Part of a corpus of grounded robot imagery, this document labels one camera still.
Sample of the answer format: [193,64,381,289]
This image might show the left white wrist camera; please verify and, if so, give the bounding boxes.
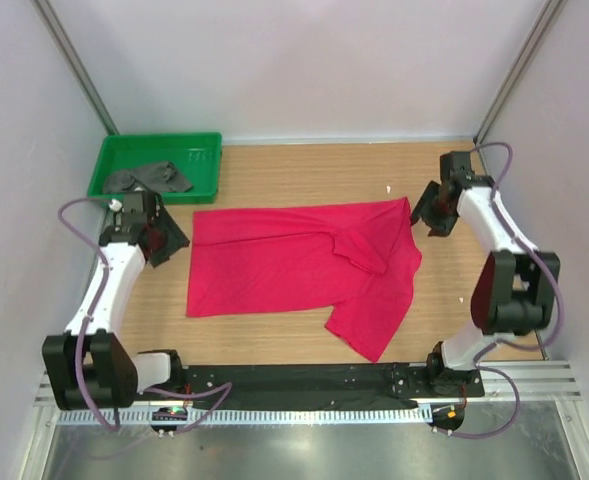
[108,199,123,211]

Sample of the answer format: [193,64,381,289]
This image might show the green plastic tray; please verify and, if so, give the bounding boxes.
[87,132,222,205]

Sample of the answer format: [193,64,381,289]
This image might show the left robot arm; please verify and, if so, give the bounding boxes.
[42,190,190,411]

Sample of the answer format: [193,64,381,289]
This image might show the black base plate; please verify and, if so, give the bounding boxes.
[184,362,485,412]

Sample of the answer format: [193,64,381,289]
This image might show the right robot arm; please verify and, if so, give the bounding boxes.
[411,151,563,396]

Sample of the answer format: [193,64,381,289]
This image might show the grey t-shirt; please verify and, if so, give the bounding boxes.
[102,161,193,194]

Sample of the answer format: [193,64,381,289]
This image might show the pink red t-shirt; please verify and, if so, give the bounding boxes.
[186,197,422,363]

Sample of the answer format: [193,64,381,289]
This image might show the white slotted cable duct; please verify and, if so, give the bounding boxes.
[57,405,433,426]

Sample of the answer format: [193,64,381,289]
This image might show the aluminium frame rail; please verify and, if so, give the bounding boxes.
[34,360,583,407]

